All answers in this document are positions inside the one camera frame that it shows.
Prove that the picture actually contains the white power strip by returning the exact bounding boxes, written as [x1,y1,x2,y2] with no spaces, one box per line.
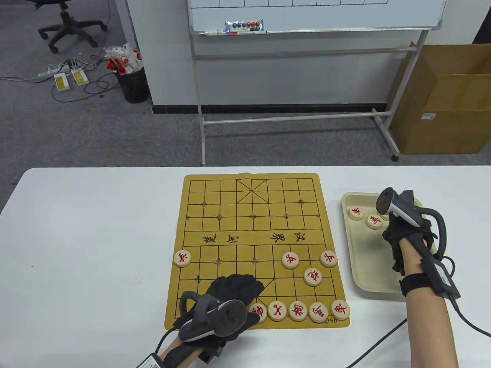
[37,64,73,79]

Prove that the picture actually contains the grey labelled sensor box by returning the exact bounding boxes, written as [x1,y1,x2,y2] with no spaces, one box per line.
[136,355,165,368]

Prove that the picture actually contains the black wastebasket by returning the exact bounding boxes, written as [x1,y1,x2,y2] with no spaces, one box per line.
[117,66,150,104]

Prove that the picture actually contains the brown cardboard box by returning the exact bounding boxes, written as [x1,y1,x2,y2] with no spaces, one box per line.
[387,43,491,155]

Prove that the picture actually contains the person's left hand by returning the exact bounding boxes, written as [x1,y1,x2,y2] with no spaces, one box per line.
[173,274,266,352]

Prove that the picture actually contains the person's right forearm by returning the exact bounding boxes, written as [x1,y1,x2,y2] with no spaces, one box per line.
[399,238,455,368]

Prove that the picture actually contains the black office chair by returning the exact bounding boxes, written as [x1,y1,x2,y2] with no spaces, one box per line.
[24,0,109,54]

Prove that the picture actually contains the grey tracking controller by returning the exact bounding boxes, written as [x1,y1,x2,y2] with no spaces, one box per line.
[376,187,447,258]
[178,291,248,342]

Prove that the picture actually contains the person's right hand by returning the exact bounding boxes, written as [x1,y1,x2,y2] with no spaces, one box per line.
[382,215,438,274]

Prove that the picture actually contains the white rolling whiteboard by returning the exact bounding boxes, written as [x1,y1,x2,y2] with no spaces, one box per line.
[187,0,447,166]

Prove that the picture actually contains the yellow chess board mat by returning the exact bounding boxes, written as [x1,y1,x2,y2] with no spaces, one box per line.
[164,172,350,332]

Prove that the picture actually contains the white red trash bags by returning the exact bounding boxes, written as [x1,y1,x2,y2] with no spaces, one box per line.
[103,43,145,76]

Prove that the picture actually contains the beige plastic tray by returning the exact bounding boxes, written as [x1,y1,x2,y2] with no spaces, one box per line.
[341,192,449,300]

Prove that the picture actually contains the black wrist strap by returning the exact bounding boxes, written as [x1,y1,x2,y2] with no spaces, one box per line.
[399,273,436,297]

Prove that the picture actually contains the black sensor box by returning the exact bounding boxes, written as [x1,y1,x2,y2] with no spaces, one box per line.
[420,258,461,301]

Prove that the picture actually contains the pack of coloured magnets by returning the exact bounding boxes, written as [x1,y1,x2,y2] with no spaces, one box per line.
[224,19,265,33]

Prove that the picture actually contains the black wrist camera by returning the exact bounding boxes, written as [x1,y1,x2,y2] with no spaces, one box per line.
[199,345,227,363]

